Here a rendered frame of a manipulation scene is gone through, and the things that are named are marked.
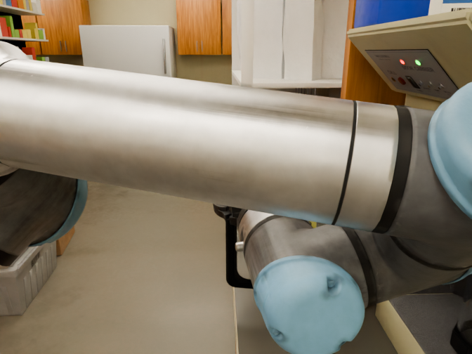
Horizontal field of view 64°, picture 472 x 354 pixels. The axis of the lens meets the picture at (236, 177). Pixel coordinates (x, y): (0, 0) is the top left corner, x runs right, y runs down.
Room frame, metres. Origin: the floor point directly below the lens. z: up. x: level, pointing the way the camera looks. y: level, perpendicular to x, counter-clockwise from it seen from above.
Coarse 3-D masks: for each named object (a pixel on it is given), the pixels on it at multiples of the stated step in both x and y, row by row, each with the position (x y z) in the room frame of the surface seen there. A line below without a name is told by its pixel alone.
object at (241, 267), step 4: (312, 224) 0.68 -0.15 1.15; (316, 224) 0.67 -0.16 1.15; (320, 224) 0.67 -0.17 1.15; (324, 224) 0.67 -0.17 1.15; (240, 252) 0.70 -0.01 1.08; (240, 256) 0.70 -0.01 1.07; (240, 260) 0.70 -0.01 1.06; (244, 260) 0.69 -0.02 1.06; (240, 264) 0.70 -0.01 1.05; (244, 264) 0.69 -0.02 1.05; (240, 268) 0.70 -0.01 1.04; (244, 268) 0.69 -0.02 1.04; (240, 272) 0.70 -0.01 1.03; (244, 272) 0.69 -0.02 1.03; (248, 272) 0.69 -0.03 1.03; (244, 276) 0.69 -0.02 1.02; (248, 276) 0.69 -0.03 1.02
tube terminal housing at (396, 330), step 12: (408, 96) 0.66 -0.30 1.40; (420, 108) 0.61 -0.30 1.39; (432, 108) 0.58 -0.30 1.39; (384, 312) 0.63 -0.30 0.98; (396, 312) 0.59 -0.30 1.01; (384, 324) 0.62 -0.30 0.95; (396, 324) 0.58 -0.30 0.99; (396, 336) 0.57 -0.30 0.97; (408, 336) 0.54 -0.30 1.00; (396, 348) 0.57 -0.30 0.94; (408, 348) 0.53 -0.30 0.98; (420, 348) 0.50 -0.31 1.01
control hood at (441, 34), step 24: (384, 24) 0.52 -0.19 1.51; (408, 24) 0.45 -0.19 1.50; (432, 24) 0.40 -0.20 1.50; (456, 24) 0.36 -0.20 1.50; (360, 48) 0.65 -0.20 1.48; (384, 48) 0.56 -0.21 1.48; (408, 48) 0.49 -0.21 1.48; (432, 48) 0.43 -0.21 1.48; (456, 48) 0.39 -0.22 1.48; (456, 72) 0.42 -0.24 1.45; (432, 96) 0.53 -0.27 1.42
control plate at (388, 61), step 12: (384, 60) 0.59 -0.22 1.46; (396, 60) 0.55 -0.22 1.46; (408, 60) 0.51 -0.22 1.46; (420, 60) 0.48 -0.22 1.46; (432, 60) 0.45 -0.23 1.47; (384, 72) 0.63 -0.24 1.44; (396, 72) 0.58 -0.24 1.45; (408, 72) 0.54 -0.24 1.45; (420, 72) 0.50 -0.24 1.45; (432, 72) 0.47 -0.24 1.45; (444, 72) 0.45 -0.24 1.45; (396, 84) 0.62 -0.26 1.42; (408, 84) 0.57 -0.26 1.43; (444, 84) 0.47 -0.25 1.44; (444, 96) 0.49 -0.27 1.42
